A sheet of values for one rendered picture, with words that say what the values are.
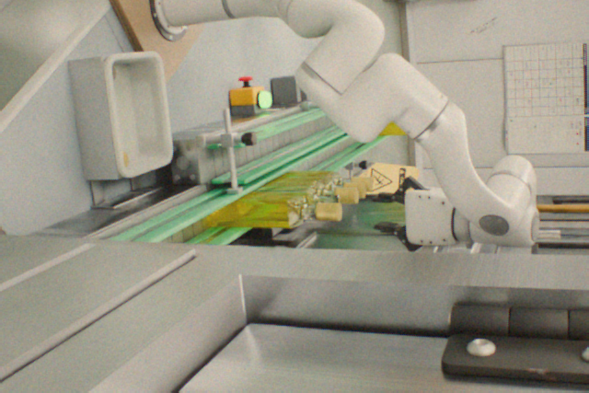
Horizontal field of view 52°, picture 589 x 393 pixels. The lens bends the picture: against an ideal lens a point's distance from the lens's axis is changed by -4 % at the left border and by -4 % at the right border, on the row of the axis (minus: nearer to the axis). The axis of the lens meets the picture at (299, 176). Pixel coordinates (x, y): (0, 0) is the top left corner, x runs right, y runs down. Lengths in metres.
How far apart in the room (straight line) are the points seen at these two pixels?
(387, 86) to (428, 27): 6.22
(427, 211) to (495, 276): 0.89
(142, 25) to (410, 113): 0.63
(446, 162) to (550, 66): 6.12
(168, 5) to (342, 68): 0.49
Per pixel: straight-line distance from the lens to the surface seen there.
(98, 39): 1.27
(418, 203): 1.13
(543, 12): 7.07
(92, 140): 1.18
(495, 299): 0.23
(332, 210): 1.21
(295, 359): 0.22
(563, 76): 7.07
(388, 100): 0.96
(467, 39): 7.11
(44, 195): 1.14
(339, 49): 1.03
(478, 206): 0.97
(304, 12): 1.08
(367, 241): 1.44
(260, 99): 1.66
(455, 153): 0.96
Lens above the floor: 1.55
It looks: 22 degrees down
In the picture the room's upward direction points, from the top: 89 degrees clockwise
